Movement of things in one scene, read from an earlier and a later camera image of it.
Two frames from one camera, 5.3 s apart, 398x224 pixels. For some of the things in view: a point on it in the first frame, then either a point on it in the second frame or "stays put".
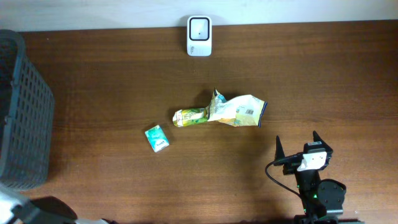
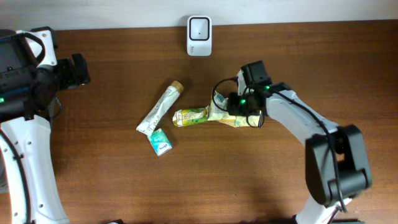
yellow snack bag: [242, 111] stays put
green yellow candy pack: [188, 117] stays put
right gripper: [291, 163] → [232, 108]
